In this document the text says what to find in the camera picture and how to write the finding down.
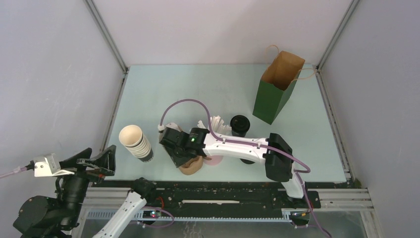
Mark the stack of paper cups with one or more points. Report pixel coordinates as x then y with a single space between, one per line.
135 141

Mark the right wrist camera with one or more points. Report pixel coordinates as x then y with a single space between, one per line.
172 125

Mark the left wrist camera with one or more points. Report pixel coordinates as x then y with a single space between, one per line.
48 166

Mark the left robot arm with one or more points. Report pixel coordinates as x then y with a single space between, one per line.
48 217

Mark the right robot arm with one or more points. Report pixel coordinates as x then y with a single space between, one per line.
273 152

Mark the black paper coffee cup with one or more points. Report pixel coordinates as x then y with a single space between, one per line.
239 131

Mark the pink straw holder cup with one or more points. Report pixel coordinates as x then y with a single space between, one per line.
213 160

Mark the green paper bag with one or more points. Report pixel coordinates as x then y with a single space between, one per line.
276 86

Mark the stack of black lids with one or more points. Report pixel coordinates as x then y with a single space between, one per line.
248 162

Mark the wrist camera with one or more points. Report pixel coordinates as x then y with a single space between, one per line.
172 125
48 166

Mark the bundle of white straws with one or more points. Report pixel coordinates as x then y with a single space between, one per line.
216 125

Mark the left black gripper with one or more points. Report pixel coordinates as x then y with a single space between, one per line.
105 162

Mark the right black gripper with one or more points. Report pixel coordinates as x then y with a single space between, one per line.
178 161

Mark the brown cardboard cup carrier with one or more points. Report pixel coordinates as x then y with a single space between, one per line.
192 166

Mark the black cup lid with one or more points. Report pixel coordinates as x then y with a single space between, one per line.
240 121

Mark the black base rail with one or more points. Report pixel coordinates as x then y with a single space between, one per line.
216 200

